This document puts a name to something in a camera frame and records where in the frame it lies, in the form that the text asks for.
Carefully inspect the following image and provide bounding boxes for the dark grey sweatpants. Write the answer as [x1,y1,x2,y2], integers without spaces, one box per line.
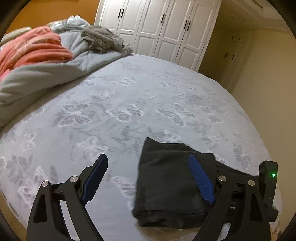
[132,136,260,230]

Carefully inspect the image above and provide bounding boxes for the grey butterfly bed sheet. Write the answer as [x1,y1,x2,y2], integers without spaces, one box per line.
[1,55,270,240]

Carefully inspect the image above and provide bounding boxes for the grey duvet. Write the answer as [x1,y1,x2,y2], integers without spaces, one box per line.
[1,26,132,128]

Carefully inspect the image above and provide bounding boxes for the white wardrobe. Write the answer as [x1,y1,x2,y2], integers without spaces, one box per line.
[94,0,221,71]

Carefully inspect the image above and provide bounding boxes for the coral pink blanket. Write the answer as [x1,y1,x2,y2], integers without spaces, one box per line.
[1,26,73,79]

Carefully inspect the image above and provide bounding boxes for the beige pillow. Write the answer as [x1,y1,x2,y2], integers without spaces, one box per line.
[0,27,32,46]

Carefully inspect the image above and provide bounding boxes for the crumpled grey garment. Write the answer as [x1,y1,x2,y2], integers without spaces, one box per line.
[81,25,125,53]

